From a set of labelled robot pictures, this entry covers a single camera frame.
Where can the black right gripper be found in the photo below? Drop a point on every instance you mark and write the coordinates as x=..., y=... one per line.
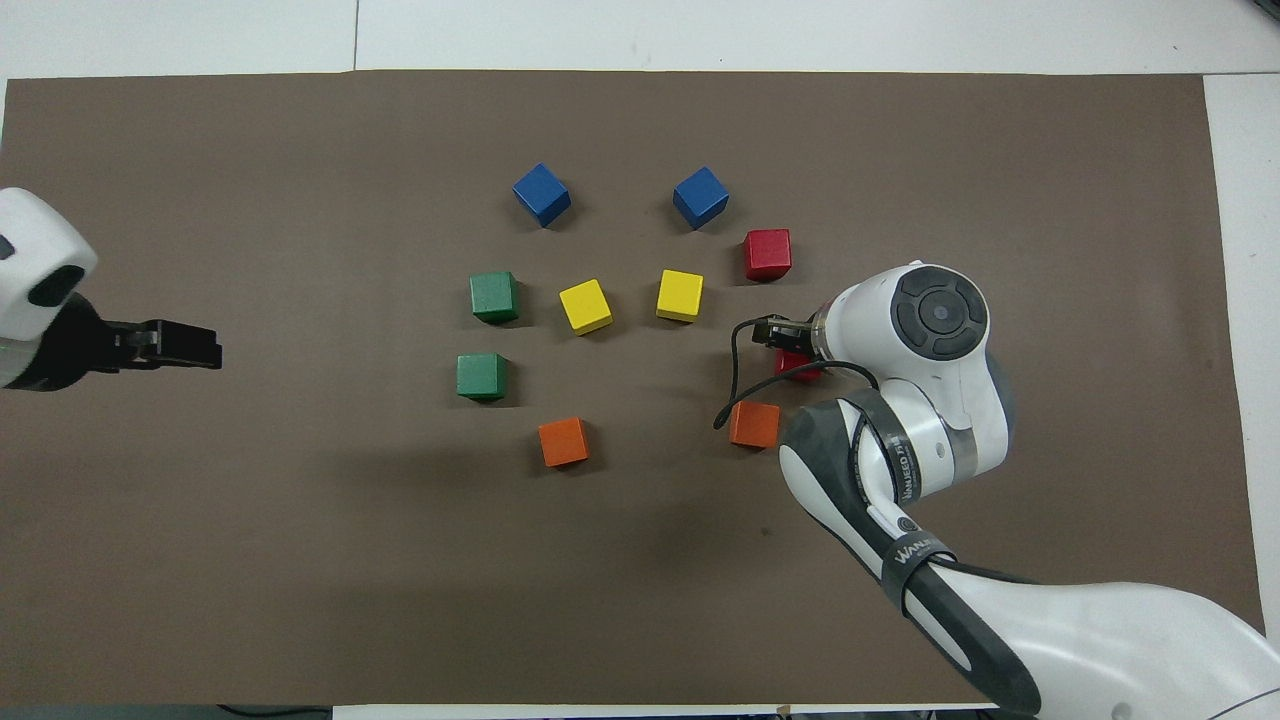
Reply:
x=790, y=333

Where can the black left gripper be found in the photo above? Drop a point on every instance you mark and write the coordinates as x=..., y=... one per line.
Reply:
x=60, y=345

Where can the red wooden cube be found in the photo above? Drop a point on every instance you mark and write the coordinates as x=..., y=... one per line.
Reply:
x=767, y=254
x=800, y=370

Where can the green wooden cube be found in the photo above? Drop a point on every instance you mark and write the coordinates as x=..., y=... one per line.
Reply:
x=494, y=296
x=482, y=376

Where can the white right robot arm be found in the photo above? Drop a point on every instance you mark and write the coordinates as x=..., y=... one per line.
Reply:
x=940, y=420

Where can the orange wooden cube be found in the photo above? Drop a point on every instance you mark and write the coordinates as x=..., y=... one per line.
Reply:
x=755, y=424
x=564, y=441

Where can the yellow wooden cube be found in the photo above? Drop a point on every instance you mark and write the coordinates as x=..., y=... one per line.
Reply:
x=680, y=295
x=586, y=306

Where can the blue wooden cube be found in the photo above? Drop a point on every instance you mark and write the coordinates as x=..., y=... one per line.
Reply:
x=541, y=194
x=700, y=197

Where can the brown table mat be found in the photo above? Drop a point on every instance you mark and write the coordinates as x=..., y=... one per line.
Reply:
x=300, y=150

